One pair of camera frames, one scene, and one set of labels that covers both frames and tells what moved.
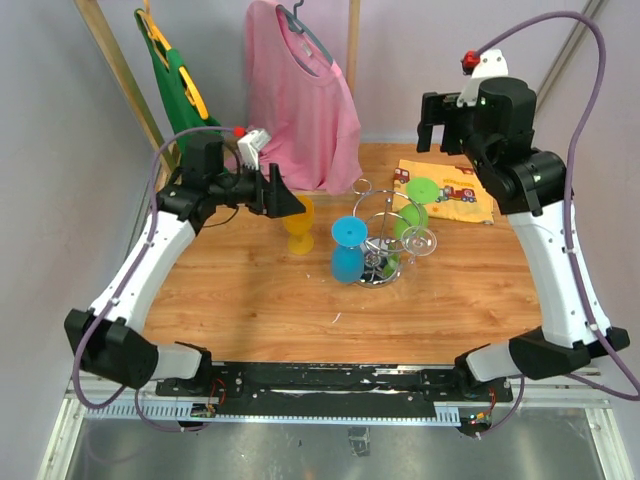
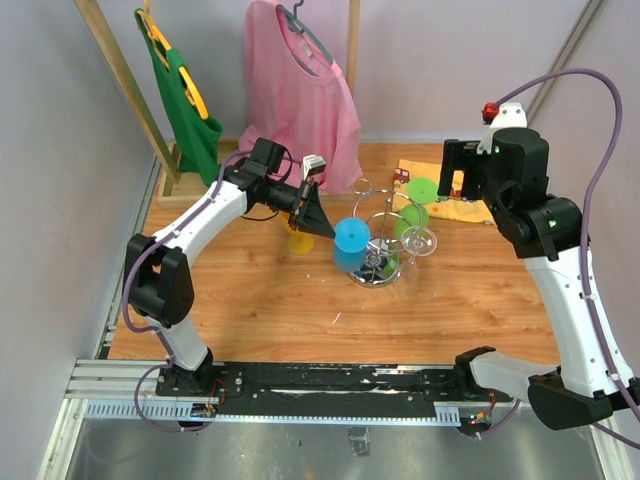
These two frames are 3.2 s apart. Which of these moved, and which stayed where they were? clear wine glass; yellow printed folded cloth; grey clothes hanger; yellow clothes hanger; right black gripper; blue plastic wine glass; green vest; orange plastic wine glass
Moved: right black gripper; blue plastic wine glass
Stayed: grey clothes hanger; green vest; orange plastic wine glass; yellow printed folded cloth; clear wine glass; yellow clothes hanger
